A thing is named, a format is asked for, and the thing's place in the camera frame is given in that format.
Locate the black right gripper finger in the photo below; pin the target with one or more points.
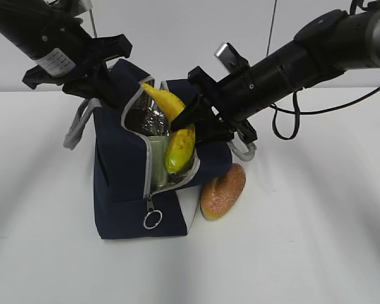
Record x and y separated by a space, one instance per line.
197 110
212 129

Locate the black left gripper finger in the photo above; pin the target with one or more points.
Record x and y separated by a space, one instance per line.
81 88
105 88

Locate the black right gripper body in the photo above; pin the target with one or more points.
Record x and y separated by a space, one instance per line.
228 98

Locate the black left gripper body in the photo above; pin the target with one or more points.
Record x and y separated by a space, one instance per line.
63 54

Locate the yellow banana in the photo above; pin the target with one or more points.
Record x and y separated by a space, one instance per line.
181 144

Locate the green lidded glass container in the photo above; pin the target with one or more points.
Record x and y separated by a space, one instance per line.
159 176

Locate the brown bread roll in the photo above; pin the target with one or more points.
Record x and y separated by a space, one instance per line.
220 194

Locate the navy blue lunch bag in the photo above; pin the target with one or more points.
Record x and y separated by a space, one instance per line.
125 207

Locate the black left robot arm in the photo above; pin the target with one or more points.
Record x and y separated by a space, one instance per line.
16 15

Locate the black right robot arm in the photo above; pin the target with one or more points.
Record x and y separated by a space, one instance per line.
322 50

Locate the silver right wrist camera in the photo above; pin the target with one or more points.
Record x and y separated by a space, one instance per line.
230 59

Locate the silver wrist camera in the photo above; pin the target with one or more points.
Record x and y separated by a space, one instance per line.
230 59
73 7

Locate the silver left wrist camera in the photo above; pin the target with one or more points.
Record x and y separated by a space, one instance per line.
73 7

